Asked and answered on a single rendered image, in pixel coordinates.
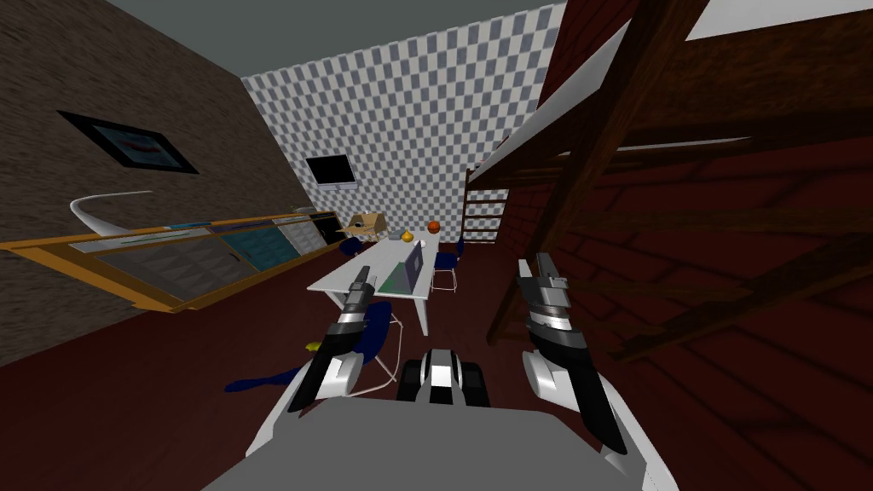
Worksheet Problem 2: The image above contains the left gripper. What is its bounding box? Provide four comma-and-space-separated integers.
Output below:
344, 278, 379, 317

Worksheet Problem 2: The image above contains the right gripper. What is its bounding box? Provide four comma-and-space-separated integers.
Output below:
516, 251, 571, 316

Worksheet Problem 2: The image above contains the white table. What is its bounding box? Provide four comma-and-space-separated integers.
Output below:
306, 231, 442, 338

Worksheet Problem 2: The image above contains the grey open laptop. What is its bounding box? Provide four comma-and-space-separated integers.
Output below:
378, 240, 426, 298

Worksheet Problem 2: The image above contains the cardboard box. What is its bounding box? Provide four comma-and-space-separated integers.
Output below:
336, 212, 389, 244

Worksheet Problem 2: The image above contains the dark wooden bunk bed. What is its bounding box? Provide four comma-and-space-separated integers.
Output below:
460, 0, 873, 364

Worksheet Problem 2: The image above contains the blue cloth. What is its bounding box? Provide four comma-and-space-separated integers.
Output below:
224, 367, 304, 395

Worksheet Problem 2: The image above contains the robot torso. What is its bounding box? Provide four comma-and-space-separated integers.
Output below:
201, 348, 657, 491

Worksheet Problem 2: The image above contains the white curved lamp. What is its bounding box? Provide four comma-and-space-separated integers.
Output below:
69, 190, 155, 237

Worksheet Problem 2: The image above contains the black framed picture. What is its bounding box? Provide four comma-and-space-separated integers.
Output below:
57, 109, 200, 176

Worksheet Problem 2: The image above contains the black wall television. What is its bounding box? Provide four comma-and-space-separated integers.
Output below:
304, 153, 359, 191

